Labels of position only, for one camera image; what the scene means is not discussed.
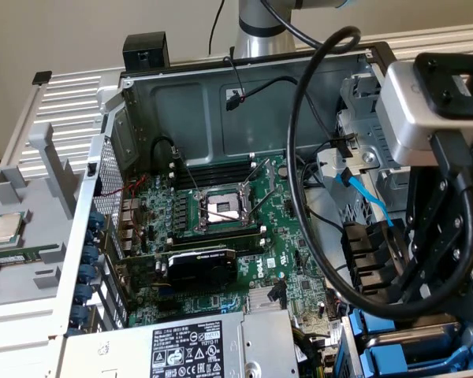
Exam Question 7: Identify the blue disk carrier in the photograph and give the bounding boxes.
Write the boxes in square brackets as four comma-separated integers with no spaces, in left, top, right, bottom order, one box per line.
[358,342,473,373]

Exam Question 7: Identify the grey metal disk bay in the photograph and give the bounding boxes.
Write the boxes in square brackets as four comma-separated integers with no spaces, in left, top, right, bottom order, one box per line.
[341,306,473,378]

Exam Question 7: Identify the grey metal drive cage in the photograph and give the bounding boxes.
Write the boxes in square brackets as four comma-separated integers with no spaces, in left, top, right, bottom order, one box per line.
[315,72,413,221]

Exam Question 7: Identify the green Dell motherboard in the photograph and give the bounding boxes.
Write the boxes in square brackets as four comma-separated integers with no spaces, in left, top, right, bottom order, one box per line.
[117,153,344,355]

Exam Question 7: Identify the metal socket cover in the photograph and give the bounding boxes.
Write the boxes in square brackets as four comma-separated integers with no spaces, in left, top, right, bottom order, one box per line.
[240,156,279,196]

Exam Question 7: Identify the silver chipset heatsink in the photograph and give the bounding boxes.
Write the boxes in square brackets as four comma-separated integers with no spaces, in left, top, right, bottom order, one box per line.
[246,286,287,315]

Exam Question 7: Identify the metal locking lever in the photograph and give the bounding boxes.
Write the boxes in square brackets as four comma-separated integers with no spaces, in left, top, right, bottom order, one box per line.
[203,206,244,222]
[171,146,201,196]

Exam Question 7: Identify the CPU socket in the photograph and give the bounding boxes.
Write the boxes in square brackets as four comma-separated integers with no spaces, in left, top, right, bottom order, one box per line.
[192,183,261,237]

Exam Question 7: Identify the black graphics card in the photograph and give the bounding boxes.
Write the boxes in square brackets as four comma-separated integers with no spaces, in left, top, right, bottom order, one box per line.
[116,246,240,292]

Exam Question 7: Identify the open grey PC case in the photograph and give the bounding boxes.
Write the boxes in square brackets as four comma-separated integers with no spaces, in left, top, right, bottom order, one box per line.
[47,39,473,378]

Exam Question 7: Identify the grey power supply unit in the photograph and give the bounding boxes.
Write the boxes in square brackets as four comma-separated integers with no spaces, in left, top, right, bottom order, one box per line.
[61,309,300,378]

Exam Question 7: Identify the black box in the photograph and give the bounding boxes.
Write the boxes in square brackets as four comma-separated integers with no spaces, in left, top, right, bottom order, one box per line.
[122,31,170,72]

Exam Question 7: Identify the grey parts rack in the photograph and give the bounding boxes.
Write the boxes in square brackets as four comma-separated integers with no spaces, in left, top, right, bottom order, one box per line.
[0,121,90,308]

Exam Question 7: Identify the green RAM stick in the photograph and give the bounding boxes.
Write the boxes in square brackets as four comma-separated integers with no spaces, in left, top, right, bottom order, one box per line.
[0,243,60,272]

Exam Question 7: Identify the silver CPU chip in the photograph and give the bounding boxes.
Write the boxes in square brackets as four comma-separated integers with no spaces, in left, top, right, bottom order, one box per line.
[0,210,28,251]

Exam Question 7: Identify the blue SATA wire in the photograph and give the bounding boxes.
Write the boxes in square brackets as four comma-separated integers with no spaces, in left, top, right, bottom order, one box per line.
[334,169,395,228]

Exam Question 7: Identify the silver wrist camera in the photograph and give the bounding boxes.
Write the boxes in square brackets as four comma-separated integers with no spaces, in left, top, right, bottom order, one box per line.
[376,62,473,166]

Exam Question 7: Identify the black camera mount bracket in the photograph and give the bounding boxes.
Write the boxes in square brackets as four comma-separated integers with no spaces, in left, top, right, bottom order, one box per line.
[412,50,473,121]

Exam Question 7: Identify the long black cable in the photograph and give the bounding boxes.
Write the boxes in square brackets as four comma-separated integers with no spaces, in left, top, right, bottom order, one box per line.
[299,139,354,233]

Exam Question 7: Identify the braided power cable bundle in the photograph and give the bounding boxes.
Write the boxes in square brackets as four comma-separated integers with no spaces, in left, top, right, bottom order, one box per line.
[291,326,342,378]

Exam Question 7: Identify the thick black camera cable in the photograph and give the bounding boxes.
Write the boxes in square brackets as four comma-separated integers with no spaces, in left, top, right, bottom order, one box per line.
[259,0,473,321]

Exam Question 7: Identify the black flat connector cable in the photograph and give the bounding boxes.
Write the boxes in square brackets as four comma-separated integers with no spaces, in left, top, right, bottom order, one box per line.
[270,278,289,309]

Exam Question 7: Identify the black cable with hanging connector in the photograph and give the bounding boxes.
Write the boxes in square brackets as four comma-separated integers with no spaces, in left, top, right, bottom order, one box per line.
[224,75,358,161]

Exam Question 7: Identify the thin black red wire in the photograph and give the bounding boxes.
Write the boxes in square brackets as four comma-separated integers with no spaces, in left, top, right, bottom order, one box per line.
[222,54,248,104]

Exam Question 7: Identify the thin black cable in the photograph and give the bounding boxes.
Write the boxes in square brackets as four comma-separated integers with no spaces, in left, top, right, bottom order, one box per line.
[208,0,226,56]

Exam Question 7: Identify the black looped cable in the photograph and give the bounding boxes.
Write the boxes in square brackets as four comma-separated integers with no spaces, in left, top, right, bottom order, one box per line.
[150,135,182,174]

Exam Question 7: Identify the white metal base frame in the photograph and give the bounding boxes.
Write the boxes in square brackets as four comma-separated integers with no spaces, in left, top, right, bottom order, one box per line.
[0,72,121,378]

